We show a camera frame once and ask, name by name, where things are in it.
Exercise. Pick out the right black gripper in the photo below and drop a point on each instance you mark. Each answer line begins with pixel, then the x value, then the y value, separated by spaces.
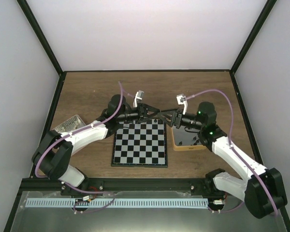
pixel 178 113

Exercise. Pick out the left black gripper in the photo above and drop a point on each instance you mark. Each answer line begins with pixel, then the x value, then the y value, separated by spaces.
pixel 143 108

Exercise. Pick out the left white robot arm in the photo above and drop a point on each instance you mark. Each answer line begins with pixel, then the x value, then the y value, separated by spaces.
pixel 53 154

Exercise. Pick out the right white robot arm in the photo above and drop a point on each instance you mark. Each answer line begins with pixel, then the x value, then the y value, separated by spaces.
pixel 261 189

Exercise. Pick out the yellow tin of black pieces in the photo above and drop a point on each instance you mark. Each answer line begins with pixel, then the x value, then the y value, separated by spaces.
pixel 185 139

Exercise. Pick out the pink tin of white pieces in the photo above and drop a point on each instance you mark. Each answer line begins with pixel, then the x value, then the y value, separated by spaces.
pixel 73 123

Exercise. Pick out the black and white chessboard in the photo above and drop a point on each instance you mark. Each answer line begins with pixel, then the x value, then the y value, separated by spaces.
pixel 140 145

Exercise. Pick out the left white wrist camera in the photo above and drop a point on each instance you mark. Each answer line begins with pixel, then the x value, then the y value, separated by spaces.
pixel 138 98

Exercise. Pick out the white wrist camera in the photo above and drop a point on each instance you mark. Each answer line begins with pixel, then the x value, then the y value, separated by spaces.
pixel 182 100
pixel 138 98

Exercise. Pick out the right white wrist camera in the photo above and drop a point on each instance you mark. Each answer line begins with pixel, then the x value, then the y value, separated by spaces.
pixel 182 100

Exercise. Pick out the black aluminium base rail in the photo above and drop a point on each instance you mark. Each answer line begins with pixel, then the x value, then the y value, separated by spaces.
pixel 194 185

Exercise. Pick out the light blue slotted cable duct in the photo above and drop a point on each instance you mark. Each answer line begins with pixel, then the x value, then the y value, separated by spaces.
pixel 117 203

